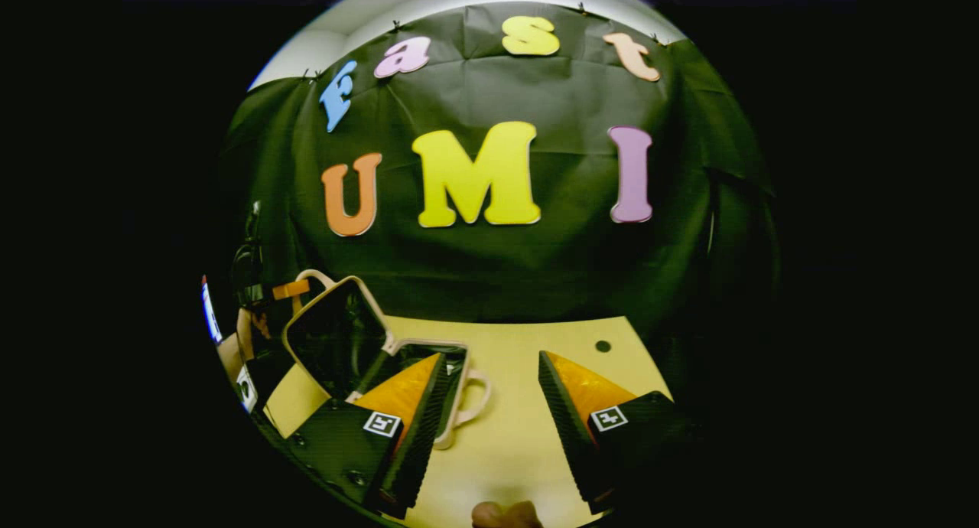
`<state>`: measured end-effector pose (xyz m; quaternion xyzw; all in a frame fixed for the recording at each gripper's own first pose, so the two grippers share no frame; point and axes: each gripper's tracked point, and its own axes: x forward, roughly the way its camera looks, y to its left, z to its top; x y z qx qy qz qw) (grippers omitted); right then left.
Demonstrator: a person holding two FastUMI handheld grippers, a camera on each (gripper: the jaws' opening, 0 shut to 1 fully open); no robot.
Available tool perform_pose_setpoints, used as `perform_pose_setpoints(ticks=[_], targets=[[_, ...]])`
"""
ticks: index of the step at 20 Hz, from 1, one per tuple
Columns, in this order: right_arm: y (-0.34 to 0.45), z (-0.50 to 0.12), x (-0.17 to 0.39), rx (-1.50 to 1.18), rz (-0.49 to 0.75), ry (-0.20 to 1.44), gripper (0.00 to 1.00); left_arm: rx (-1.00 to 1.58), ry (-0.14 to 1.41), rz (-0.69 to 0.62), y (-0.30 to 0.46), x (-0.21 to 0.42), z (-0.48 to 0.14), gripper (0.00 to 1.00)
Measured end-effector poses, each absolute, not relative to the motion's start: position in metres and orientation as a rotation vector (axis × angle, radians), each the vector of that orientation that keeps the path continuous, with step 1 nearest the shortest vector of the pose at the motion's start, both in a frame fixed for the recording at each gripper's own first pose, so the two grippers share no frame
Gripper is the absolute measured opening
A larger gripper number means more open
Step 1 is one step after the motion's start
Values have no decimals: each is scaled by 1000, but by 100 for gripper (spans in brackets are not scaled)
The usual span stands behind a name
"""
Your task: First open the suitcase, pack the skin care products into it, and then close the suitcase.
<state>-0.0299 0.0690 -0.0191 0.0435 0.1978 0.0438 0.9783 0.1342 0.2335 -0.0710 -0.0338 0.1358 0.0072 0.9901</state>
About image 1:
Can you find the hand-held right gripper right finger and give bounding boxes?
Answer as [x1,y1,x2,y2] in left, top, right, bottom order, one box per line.
[538,350,693,513]

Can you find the lit display screen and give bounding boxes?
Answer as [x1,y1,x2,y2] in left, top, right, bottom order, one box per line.
[201,275,224,345]

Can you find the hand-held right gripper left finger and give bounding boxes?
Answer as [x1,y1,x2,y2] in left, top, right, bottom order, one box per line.
[287,352,450,520]

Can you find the black backdrop cloth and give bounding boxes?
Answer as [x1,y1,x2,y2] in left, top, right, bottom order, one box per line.
[218,2,781,376]

